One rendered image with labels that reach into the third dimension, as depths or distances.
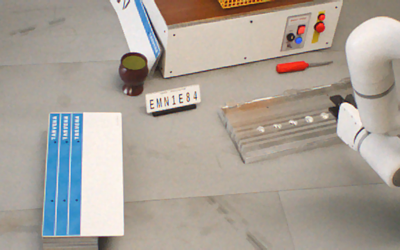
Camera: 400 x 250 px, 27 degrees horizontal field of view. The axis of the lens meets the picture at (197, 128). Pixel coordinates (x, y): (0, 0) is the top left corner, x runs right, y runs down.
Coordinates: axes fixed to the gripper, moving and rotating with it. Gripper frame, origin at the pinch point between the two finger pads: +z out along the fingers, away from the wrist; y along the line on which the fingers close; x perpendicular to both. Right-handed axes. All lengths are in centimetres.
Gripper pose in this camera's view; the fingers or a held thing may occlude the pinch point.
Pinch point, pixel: (337, 105)
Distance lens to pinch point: 221.5
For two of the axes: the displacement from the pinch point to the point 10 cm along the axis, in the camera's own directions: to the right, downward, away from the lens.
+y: -0.1, 8.3, 5.6
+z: -3.6, -5.3, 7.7
